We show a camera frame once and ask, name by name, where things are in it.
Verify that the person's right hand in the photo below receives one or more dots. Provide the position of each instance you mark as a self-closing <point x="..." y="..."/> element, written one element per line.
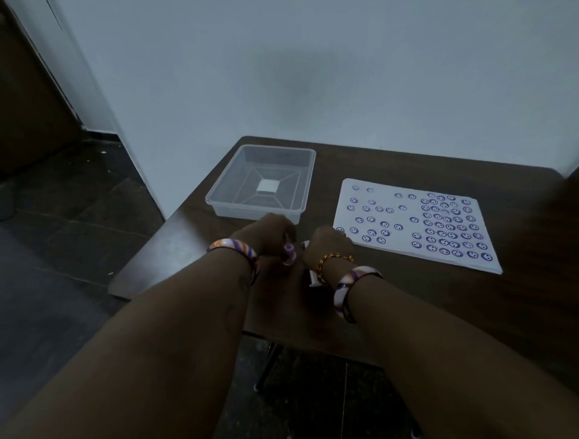
<point x="328" y="244"/>

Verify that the person's left hand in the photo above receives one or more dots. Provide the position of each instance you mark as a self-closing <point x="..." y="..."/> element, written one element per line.
<point x="264" y="233"/>

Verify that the person's left fingers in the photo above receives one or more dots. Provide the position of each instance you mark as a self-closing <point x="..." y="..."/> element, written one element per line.
<point x="288" y="249"/>

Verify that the small white stamp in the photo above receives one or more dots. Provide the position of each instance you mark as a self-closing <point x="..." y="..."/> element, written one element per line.
<point x="312" y="280"/>

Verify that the person's right forearm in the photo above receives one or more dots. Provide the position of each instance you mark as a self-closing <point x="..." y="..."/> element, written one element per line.
<point x="452" y="362"/>

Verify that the person's left forearm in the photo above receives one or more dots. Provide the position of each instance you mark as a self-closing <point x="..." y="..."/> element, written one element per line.
<point x="149" y="357"/>

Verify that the purple orange white swirl bangle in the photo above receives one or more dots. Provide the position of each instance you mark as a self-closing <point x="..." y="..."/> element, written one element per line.
<point x="239" y="249"/>

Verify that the small white square pad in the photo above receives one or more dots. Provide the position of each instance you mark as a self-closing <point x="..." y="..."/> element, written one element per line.
<point x="267" y="186"/>

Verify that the clear plastic tray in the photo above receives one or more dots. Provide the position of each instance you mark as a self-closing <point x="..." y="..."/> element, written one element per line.
<point x="235" y="190"/>

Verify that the stack of stamped white paper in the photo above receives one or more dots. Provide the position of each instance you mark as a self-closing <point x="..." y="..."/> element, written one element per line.
<point x="407" y="217"/>

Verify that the brown wooden door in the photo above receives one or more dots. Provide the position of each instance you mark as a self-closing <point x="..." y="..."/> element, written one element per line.
<point x="27" y="108"/>

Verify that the white door frame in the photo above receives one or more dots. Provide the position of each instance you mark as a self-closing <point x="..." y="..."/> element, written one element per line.
<point x="68" y="77"/>

